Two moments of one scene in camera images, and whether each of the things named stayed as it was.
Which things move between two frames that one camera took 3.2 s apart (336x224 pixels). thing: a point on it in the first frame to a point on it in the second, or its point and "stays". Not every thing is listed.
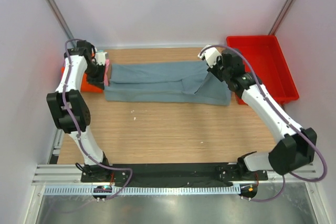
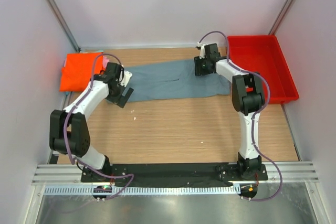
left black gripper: [99, 81] to [121, 100]
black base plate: [173, 174] stays
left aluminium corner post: [53, 4] stays
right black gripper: [213, 70] to [198, 70]
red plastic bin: [272, 70] stays
